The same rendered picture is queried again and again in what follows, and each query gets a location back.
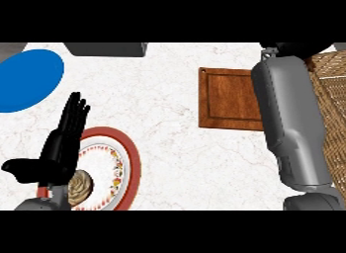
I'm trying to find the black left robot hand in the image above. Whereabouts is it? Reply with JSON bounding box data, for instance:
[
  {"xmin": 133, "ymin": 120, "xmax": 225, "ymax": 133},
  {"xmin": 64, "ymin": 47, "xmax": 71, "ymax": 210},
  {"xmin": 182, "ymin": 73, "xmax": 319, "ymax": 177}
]
[{"xmin": 0, "ymin": 91, "xmax": 92, "ymax": 188}]

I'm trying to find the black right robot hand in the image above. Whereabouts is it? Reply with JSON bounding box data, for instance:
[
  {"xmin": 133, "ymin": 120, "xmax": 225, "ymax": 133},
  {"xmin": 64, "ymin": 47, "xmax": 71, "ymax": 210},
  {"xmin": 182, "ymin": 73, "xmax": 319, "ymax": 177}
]
[{"xmin": 259, "ymin": 42, "xmax": 336, "ymax": 61}]

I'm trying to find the brown wooden cutting board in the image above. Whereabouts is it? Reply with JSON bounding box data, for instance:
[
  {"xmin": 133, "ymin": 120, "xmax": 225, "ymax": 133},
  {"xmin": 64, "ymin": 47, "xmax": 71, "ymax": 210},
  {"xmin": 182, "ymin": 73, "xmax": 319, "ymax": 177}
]
[{"xmin": 197, "ymin": 66, "xmax": 266, "ymax": 131}]

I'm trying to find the brown wicker basket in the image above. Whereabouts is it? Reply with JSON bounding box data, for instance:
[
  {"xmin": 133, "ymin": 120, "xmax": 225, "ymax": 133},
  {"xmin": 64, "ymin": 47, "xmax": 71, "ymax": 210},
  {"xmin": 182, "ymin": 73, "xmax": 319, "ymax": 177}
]
[{"xmin": 306, "ymin": 48, "xmax": 346, "ymax": 211}]

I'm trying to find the swirled beige cupcake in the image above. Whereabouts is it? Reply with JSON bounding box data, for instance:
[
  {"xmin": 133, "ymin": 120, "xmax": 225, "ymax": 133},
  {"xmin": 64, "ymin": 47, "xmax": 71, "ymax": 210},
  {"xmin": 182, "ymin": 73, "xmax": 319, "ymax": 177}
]
[{"xmin": 67, "ymin": 169, "xmax": 96, "ymax": 208}]

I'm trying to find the red rimmed patterned plate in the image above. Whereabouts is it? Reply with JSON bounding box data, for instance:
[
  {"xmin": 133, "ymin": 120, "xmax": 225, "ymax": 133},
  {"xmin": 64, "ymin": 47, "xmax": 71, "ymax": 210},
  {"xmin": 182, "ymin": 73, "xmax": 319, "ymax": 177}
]
[{"xmin": 37, "ymin": 126, "xmax": 144, "ymax": 211}]

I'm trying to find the blue round plate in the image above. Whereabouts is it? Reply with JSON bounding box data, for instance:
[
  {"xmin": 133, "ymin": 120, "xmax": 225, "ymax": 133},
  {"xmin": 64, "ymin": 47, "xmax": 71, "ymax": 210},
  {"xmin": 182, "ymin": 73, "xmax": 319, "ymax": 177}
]
[{"xmin": 0, "ymin": 48, "xmax": 65, "ymax": 114}]

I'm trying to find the dark grey box appliance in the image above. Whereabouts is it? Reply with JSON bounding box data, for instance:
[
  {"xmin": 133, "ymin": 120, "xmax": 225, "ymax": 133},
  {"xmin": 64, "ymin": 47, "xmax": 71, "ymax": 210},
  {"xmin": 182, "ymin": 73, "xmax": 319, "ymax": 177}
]
[{"xmin": 62, "ymin": 42, "xmax": 151, "ymax": 58}]

